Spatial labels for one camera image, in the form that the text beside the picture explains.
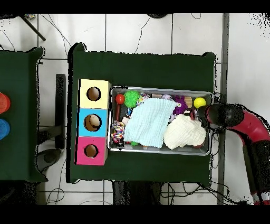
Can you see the mint knitted cloth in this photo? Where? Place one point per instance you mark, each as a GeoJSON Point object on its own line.
{"type": "Point", "coordinates": [149, 122]}

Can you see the cream knitted cloth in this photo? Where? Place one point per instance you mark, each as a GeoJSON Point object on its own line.
{"type": "Point", "coordinates": [183, 132]}

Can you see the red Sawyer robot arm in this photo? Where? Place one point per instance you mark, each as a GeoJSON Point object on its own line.
{"type": "Point", "coordinates": [228, 115]}

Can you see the wooden box with three holes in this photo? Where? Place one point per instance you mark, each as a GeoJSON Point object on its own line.
{"type": "Point", "coordinates": [93, 114]}

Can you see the clear shallow mesh bin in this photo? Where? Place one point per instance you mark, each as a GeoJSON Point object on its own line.
{"type": "Point", "coordinates": [160, 151]}

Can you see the green spiky ball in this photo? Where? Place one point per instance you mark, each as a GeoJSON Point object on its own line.
{"type": "Point", "coordinates": [132, 98]}

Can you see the red maraca rattle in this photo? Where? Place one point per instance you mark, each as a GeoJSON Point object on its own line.
{"type": "Point", "coordinates": [120, 99]}

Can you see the dark green tablecloth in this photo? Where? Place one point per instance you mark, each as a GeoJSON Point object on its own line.
{"type": "Point", "coordinates": [147, 72]}

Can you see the purple monster toy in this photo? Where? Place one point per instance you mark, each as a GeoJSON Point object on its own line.
{"type": "Point", "coordinates": [180, 105]}

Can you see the yellow ball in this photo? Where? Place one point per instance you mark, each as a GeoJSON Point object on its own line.
{"type": "Point", "coordinates": [199, 102]}

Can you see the black panel stand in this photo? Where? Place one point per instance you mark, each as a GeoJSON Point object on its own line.
{"type": "Point", "coordinates": [60, 105]}

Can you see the grey round stand base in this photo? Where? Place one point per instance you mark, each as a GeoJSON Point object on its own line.
{"type": "Point", "coordinates": [50, 157]}

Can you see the dark green side cloth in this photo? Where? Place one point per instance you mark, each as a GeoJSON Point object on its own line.
{"type": "Point", "coordinates": [21, 84]}

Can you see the black rod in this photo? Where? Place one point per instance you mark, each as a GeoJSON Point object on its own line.
{"type": "Point", "coordinates": [33, 28]}

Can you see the red round disc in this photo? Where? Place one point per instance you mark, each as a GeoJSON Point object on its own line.
{"type": "Point", "coordinates": [4, 103]}

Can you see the blue round disc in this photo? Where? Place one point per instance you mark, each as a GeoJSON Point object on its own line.
{"type": "Point", "coordinates": [3, 129]}

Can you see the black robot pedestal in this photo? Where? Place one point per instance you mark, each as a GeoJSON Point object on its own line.
{"type": "Point", "coordinates": [135, 194]}

